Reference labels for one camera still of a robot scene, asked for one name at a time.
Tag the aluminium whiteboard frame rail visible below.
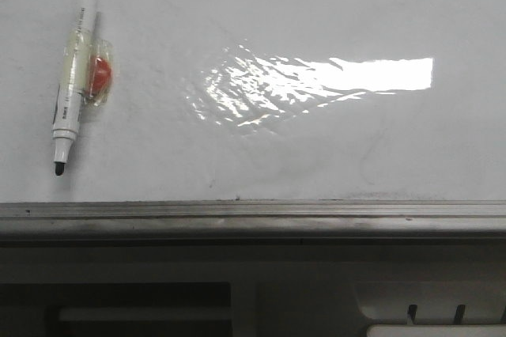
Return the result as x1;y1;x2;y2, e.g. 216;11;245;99
1;199;505;245

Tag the white whiteboard marker pen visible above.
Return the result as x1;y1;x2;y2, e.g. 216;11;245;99
52;0;98;176

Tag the white whiteboard surface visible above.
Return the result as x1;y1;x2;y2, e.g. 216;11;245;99
1;0;505;203

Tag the white plastic equipment housing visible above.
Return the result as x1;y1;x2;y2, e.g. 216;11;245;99
1;241;505;336

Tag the red magnet taped to marker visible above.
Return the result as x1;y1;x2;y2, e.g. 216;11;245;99
84;37;114;106

